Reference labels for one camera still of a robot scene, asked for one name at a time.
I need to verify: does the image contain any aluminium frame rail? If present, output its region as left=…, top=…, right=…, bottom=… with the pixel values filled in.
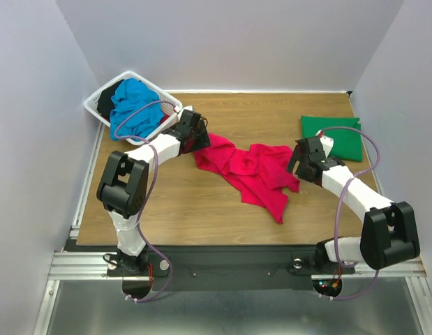
left=48, top=126, right=115, bottom=281

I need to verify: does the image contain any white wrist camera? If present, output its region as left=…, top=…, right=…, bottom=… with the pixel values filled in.
left=173, top=105, right=194, bottom=114
left=316, top=131, right=334, bottom=157

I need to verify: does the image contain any folded green t shirt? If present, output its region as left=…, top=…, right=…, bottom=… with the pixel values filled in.
left=301, top=116, right=363, bottom=162

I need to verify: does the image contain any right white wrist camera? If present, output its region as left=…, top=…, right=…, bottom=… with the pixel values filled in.
left=316, top=131, right=334, bottom=157

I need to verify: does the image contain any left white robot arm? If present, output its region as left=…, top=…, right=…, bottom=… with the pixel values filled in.
left=96, top=108, right=210, bottom=275

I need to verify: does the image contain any black garment in basket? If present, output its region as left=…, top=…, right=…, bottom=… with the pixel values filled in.
left=97, top=80, right=123, bottom=119

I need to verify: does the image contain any blue t shirt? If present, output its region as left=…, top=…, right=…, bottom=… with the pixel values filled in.
left=110, top=78, right=164, bottom=141

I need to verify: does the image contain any red garment in basket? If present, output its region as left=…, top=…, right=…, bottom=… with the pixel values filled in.
left=161, top=113, right=171, bottom=127

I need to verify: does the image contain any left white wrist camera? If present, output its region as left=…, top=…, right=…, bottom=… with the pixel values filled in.
left=173, top=105, right=194, bottom=114

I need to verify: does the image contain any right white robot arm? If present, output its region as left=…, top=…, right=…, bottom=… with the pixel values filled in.
left=288, top=135, right=420, bottom=272

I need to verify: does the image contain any white plastic laundry basket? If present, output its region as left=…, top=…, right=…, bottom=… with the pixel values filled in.
left=83, top=70, right=182, bottom=145

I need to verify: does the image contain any pink red t shirt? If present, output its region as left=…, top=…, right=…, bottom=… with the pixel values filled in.
left=193, top=134, right=300, bottom=224

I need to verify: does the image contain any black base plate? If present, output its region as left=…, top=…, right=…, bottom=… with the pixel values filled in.
left=103, top=244, right=353, bottom=292

